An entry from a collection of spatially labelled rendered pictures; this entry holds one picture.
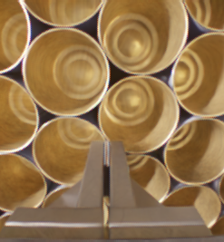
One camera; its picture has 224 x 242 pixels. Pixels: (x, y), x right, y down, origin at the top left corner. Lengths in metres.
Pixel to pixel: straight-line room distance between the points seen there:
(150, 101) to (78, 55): 0.10
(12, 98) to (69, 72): 0.08
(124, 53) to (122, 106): 0.06
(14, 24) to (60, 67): 0.07
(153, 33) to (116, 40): 0.04
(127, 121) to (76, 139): 0.07
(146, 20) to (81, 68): 0.09
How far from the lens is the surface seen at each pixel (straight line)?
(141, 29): 0.23
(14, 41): 0.25
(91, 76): 0.22
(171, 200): 0.28
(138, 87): 0.22
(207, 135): 0.24
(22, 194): 0.24
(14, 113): 0.25
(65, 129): 0.24
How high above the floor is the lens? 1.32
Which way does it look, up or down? 76 degrees down
